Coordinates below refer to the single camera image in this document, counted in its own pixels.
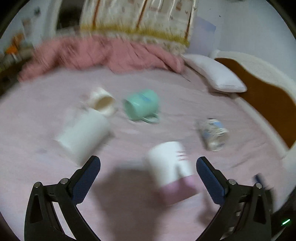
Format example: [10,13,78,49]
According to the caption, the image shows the dark wooden desk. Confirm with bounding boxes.
[1,49,34,96]

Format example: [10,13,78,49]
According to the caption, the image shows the orange toy clutter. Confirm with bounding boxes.
[4,33,25,55]

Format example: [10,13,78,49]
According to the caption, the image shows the pink bed sheet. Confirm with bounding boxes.
[1,68,288,240]

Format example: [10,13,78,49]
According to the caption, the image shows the tree print curtain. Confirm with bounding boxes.
[80,0,198,55]

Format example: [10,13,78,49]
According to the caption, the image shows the pink quilted blanket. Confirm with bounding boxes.
[18,35,185,82]

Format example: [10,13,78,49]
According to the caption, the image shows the clear printed glass cup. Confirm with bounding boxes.
[198,118,229,151]

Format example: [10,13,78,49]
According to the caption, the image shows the small white pink-handled cup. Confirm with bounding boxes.
[87,87,117,116]

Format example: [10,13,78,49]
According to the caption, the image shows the large white mug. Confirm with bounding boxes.
[55,108,111,166]

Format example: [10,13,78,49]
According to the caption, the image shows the white and pink cup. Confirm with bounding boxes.
[145,142,198,206]

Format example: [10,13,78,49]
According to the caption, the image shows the mint green mug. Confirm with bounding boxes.
[123,89,159,123]

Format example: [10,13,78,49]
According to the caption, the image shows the white pillow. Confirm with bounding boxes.
[182,54,247,93]

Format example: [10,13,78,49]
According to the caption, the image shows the white and brown headboard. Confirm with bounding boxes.
[210,50,295,160]

